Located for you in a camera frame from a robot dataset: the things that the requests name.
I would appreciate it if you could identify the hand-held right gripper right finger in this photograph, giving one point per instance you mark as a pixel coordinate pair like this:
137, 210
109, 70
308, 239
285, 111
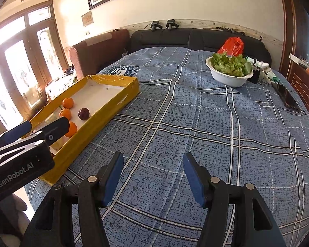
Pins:
193, 178

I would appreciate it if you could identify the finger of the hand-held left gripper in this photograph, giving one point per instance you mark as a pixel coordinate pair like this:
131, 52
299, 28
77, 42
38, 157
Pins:
18, 131
54, 130

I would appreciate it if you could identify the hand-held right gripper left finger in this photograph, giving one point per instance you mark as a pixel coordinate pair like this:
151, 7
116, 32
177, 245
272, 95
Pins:
113, 177

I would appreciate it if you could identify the orange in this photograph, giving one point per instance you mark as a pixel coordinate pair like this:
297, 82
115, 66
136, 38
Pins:
72, 130
65, 113
67, 103

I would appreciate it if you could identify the dark red plum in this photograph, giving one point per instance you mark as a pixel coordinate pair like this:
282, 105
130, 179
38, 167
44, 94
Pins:
83, 113

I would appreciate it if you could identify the yellow cardboard box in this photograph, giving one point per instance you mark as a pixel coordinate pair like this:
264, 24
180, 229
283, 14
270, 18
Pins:
97, 124

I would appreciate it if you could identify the person's left hand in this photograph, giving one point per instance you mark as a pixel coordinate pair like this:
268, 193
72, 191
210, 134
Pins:
20, 213

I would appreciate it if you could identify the side table with cloth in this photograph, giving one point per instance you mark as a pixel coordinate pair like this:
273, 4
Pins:
60, 86

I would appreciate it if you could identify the blue plaid blanket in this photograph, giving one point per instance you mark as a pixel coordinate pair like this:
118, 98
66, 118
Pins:
195, 133

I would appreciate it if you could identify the brown armchair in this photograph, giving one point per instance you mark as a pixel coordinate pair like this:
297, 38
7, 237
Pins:
97, 54

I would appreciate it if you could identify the wooden glass door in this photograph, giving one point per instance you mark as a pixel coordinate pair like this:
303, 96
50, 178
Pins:
31, 43

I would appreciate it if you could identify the white bowl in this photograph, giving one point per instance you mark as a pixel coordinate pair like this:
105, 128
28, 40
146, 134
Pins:
229, 81

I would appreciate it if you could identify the small black box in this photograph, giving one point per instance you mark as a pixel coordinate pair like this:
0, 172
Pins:
254, 77

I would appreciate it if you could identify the green lettuce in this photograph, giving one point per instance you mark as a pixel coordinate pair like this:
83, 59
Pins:
229, 64

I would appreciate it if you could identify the black phone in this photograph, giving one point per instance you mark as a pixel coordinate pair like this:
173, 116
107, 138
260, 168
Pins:
287, 97

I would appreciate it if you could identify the red plastic bag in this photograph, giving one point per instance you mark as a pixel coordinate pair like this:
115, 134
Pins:
231, 46

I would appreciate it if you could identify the black sofa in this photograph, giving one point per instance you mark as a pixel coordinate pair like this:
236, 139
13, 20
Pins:
185, 40

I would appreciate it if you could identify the brick pattern counter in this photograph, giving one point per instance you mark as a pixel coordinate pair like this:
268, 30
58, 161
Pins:
306, 90

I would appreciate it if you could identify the black handheld device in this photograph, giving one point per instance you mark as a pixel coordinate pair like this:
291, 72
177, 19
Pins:
155, 25
172, 23

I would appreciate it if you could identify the small wall plaque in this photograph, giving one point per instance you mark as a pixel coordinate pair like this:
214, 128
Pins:
87, 18

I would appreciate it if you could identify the wooden door frame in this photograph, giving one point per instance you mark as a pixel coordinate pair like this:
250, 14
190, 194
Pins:
288, 25

